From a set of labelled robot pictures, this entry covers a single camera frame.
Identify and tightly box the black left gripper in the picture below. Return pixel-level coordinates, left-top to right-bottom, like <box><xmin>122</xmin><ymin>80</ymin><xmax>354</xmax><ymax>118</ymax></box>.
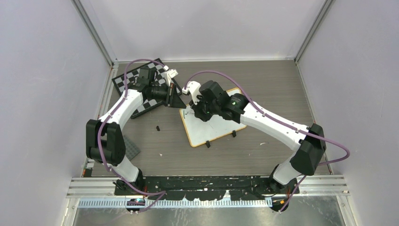
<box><xmin>150</xmin><ymin>83</ymin><xmax>186</xmax><ymax>109</ymax></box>

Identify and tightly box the yellow framed whiteboard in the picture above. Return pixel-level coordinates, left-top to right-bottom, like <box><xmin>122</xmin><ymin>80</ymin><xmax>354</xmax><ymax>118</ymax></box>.
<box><xmin>179</xmin><ymin>105</ymin><xmax>246</xmax><ymax>147</ymax></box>

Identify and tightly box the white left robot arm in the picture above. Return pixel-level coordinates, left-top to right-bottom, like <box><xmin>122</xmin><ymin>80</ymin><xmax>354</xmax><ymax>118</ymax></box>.
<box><xmin>86</xmin><ymin>66</ymin><xmax>185</xmax><ymax>195</ymax></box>

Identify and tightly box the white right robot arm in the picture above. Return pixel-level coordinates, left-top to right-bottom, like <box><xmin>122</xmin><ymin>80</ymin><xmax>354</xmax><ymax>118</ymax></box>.
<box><xmin>183</xmin><ymin>81</ymin><xmax>326</xmax><ymax>193</ymax></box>

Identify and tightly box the black white chessboard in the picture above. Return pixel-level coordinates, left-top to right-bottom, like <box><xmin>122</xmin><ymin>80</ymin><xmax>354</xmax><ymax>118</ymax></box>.
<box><xmin>108</xmin><ymin>59</ymin><xmax>182</xmax><ymax>119</ymax></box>

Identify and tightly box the grey studded baseplate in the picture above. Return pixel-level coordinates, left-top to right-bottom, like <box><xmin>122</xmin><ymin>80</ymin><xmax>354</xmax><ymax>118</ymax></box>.
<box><xmin>123</xmin><ymin>135</ymin><xmax>141</xmax><ymax>161</ymax></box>

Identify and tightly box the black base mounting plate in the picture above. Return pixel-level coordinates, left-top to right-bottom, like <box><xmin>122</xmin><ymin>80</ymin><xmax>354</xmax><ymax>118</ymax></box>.
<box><xmin>113</xmin><ymin>175</ymin><xmax>300</xmax><ymax>202</ymax></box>

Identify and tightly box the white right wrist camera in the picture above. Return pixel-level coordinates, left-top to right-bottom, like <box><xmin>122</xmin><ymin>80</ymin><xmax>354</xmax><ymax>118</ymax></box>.
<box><xmin>182</xmin><ymin>81</ymin><xmax>201</xmax><ymax>105</ymax></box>

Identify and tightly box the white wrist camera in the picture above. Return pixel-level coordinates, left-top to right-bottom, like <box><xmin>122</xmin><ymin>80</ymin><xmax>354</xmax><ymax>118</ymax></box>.
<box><xmin>182</xmin><ymin>81</ymin><xmax>201</xmax><ymax>105</ymax></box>
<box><xmin>163</xmin><ymin>65</ymin><xmax>178</xmax><ymax>86</ymax></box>

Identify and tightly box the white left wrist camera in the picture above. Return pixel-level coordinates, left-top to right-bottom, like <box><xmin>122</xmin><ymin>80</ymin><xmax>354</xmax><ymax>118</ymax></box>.
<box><xmin>163</xmin><ymin>65</ymin><xmax>178</xmax><ymax>86</ymax></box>

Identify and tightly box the aluminium frame rail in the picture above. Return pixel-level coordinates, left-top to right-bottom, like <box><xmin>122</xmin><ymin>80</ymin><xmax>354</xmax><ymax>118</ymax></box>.
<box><xmin>67</xmin><ymin>175</ymin><xmax>350</xmax><ymax>209</ymax></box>

